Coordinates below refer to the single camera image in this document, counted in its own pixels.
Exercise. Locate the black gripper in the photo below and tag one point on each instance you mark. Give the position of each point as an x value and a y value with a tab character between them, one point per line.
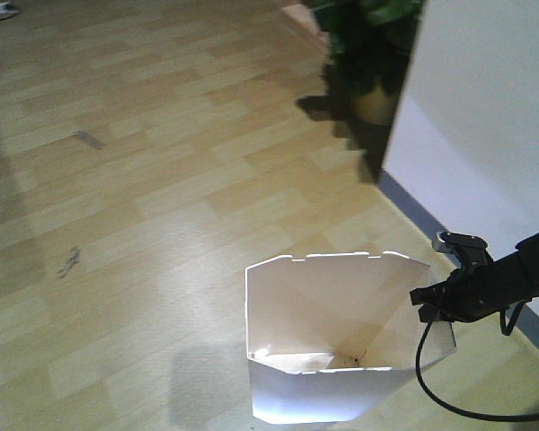
488	290

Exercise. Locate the white plastic trash bin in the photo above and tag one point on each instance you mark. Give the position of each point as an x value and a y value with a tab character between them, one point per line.
329	336

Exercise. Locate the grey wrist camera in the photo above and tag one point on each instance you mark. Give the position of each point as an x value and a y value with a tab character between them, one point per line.
470	250

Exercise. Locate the green potted plant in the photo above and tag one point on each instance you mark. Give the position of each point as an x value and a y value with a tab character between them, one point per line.
370	47

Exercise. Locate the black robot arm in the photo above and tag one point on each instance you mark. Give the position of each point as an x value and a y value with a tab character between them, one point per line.
525	257

